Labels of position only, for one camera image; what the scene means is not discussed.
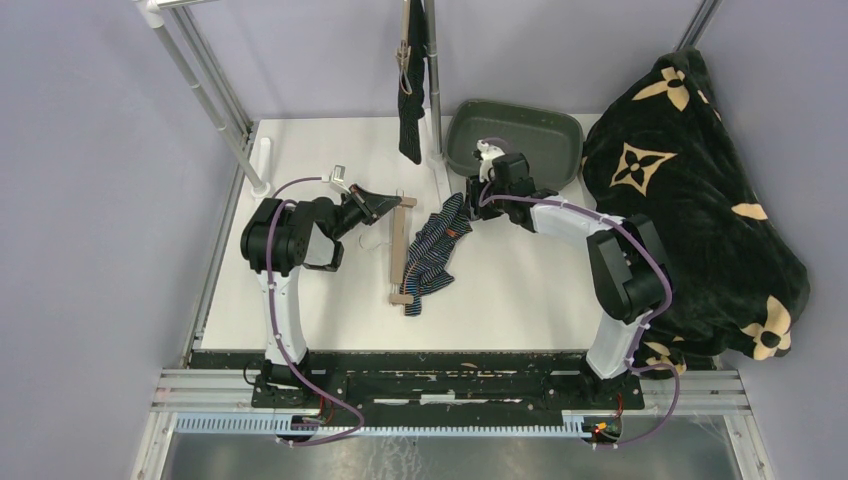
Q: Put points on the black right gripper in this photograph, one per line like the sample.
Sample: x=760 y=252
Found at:
x=474 y=189

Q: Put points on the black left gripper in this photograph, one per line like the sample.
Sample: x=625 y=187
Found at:
x=371 y=204

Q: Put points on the blue striped underwear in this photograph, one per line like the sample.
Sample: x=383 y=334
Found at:
x=428 y=254

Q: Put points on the black striped underwear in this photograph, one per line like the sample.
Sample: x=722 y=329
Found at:
x=410 y=107

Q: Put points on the wooden clip hanger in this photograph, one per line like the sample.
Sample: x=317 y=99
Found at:
x=403 y=52

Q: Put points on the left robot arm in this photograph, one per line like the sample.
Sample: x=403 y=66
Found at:
x=279 y=241

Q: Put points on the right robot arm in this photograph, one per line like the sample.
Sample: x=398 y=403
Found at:
x=628 y=262

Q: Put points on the green plastic tray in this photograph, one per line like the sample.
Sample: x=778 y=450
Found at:
x=551 y=141

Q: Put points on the black floral blanket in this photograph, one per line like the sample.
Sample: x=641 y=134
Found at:
x=662 y=150

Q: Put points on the centre rack pole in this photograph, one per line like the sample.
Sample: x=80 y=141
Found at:
x=433 y=80

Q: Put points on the rack pole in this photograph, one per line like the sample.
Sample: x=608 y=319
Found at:
x=157 y=24
x=433 y=80

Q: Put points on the left rack pole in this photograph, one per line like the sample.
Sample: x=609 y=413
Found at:
x=157 y=24

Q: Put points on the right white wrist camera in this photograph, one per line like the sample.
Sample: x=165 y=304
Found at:
x=487 y=150

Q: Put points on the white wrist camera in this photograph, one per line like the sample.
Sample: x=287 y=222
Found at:
x=487 y=150
x=335 y=179

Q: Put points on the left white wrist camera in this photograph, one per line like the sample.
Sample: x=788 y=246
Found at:
x=335 y=179

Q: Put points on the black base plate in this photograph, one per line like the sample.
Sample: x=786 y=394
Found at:
x=431 y=389

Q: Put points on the white cable duct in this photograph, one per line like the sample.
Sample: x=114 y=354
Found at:
x=285 y=426

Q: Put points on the aluminium frame rails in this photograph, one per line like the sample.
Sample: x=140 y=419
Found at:
x=701 y=428

